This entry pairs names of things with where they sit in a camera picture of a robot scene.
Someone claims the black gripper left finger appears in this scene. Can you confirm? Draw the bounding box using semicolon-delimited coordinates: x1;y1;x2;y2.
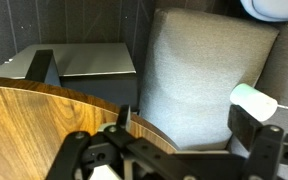
46;104;198;180

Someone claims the white paper cup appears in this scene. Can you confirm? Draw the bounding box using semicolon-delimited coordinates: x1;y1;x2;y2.
230;83;288;122

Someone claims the light blue round cushion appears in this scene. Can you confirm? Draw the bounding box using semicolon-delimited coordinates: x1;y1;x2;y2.
240;0;288;22

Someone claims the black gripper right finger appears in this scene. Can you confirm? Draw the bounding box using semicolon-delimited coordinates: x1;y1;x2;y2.
228;105;288;180

